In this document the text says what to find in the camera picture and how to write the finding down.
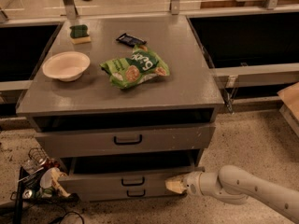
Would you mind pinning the grey drawer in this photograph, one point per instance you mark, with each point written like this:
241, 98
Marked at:
125, 140
144, 170
121, 194

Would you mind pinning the cardboard box at right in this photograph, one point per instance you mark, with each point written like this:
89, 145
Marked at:
290, 109

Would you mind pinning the grey drawer cabinet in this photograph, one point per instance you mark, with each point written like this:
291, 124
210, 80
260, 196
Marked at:
188, 95

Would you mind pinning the dark blue snack wrapper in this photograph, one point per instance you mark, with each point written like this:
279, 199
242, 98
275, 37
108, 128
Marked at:
130, 40

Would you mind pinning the green yellow sponge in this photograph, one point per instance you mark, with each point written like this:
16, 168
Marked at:
79, 34

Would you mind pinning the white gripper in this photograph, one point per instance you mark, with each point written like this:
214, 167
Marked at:
192, 183

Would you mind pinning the grey top drawer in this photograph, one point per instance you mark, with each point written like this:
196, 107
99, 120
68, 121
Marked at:
125, 140

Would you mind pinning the white bowl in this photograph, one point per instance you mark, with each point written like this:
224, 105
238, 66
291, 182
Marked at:
66, 66

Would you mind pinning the white cup in rack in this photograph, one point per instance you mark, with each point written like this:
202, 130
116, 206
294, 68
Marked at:
46, 179

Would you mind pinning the green chip bag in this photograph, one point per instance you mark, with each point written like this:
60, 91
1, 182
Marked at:
143, 65

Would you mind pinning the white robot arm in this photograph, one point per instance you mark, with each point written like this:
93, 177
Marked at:
234, 185

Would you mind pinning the grey bottom drawer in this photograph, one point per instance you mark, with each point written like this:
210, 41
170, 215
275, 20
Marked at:
121, 194

